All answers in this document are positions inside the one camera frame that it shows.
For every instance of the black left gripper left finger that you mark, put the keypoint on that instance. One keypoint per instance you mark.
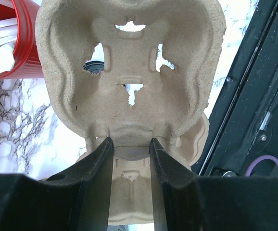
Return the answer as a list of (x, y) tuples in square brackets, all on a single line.
[(75, 199)]

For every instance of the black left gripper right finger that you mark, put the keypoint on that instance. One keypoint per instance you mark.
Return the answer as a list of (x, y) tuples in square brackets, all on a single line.
[(184, 201)]

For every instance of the brown cardboard cup carrier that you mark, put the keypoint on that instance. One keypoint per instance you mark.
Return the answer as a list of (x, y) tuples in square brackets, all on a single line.
[(160, 57), (131, 190)]

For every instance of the red cup holder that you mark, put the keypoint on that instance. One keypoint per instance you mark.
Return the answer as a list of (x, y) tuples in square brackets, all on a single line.
[(18, 50)]

